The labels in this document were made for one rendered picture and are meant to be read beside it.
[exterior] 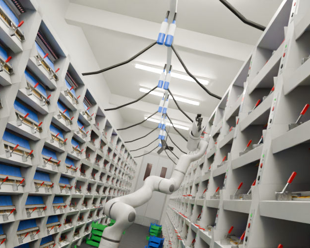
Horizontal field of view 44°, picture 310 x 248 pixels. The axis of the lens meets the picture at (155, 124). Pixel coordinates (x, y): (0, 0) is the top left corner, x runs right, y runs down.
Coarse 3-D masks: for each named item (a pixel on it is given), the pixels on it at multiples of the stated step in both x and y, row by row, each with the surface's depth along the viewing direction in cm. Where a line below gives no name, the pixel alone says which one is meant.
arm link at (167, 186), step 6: (174, 174) 282; (180, 174) 281; (162, 180) 265; (168, 180) 265; (174, 180) 278; (180, 180) 280; (162, 186) 262; (168, 186) 261; (174, 186) 264; (162, 192) 265; (168, 192) 262
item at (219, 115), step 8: (216, 112) 345; (216, 120) 341; (216, 136) 338; (208, 160) 334; (208, 168) 333; (200, 184) 331; (200, 192) 329; (200, 208) 327; (192, 216) 326; (200, 216) 326; (192, 232) 323; (192, 240) 322
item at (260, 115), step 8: (272, 88) 158; (264, 96) 156; (272, 96) 142; (256, 104) 183; (264, 104) 152; (248, 112) 184; (256, 112) 165; (264, 112) 154; (240, 120) 198; (248, 120) 179; (256, 120) 186; (264, 120) 187
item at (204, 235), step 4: (200, 224) 256; (204, 224) 256; (208, 224) 256; (212, 224) 256; (200, 232) 249; (204, 232) 233; (212, 232) 197; (200, 236) 249; (204, 236) 227; (208, 236) 209; (204, 240) 228; (208, 240) 209; (208, 244) 209
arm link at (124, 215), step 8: (112, 208) 241; (120, 208) 238; (128, 208) 237; (112, 216) 240; (120, 216) 235; (128, 216) 234; (120, 224) 235; (128, 224) 237; (104, 232) 239; (112, 232) 237; (120, 232) 239; (112, 240) 237; (120, 240) 242
